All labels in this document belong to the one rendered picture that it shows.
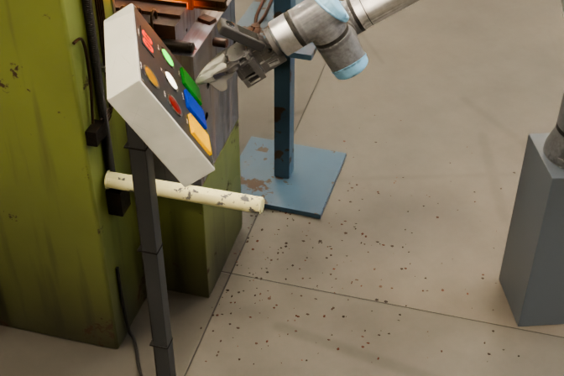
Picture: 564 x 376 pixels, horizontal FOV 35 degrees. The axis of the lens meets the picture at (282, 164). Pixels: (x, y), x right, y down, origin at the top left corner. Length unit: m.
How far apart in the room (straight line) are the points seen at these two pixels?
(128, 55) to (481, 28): 2.93
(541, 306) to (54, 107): 1.60
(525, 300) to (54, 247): 1.44
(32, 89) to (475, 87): 2.31
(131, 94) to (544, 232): 1.39
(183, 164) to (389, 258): 1.38
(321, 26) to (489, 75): 2.24
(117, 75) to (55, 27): 0.37
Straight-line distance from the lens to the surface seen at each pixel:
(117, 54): 1.92
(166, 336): 2.47
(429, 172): 3.53
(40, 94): 2.30
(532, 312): 2.94
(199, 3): 2.51
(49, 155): 2.41
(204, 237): 2.79
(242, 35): 2.03
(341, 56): 2.07
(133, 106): 1.80
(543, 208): 2.67
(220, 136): 2.77
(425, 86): 4.05
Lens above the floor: 2.12
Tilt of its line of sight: 37 degrees down
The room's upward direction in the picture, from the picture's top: straight up
